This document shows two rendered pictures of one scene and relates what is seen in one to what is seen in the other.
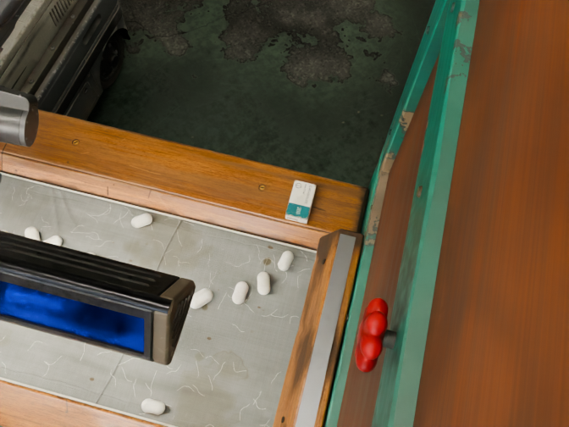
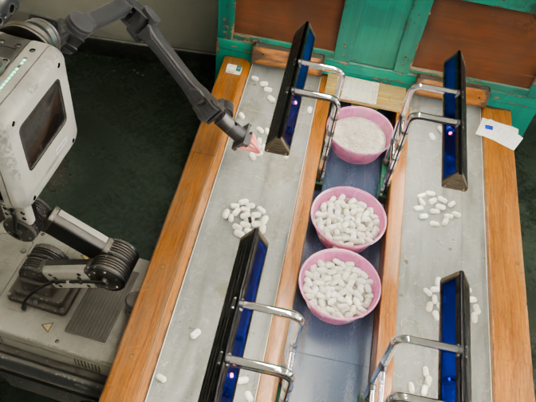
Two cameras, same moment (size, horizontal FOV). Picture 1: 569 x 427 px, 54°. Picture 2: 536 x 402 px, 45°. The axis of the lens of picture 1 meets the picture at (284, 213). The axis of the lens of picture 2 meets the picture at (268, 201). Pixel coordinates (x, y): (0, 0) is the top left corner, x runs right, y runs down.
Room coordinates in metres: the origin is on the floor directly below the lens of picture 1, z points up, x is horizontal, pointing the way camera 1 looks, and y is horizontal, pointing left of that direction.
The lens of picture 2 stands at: (0.43, 2.09, 2.52)
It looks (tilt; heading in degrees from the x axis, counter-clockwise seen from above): 50 degrees down; 262
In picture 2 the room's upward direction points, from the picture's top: 9 degrees clockwise
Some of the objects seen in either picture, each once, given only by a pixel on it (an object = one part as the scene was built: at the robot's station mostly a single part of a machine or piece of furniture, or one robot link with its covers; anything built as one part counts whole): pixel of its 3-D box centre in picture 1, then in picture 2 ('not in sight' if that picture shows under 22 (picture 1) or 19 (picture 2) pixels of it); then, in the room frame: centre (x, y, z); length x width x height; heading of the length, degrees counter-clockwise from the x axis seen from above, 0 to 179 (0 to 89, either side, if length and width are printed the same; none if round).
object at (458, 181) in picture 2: not in sight; (456, 114); (-0.38, 0.51, 1.08); 0.62 x 0.08 x 0.07; 78
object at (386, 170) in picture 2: not in sight; (418, 147); (-0.30, 0.49, 0.90); 0.20 x 0.19 x 0.45; 78
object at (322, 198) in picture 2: not in sight; (346, 223); (-0.05, 0.71, 0.72); 0.27 x 0.27 x 0.10
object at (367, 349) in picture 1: (375, 336); not in sight; (0.07, -0.06, 1.24); 0.04 x 0.02 x 0.04; 168
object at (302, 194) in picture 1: (301, 202); (234, 68); (0.36, -0.02, 0.77); 0.06 x 0.04 x 0.02; 168
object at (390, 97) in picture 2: not in sight; (365, 92); (-0.18, 0.07, 0.77); 0.33 x 0.15 x 0.01; 168
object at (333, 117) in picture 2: not in sight; (308, 125); (0.09, 0.41, 0.90); 0.20 x 0.19 x 0.45; 78
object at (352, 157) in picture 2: not in sight; (357, 137); (-0.14, 0.28, 0.72); 0.27 x 0.27 x 0.10
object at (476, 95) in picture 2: not in sight; (451, 90); (-0.53, 0.09, 0.83); 0.30 x 0.06 x 0.07; 168
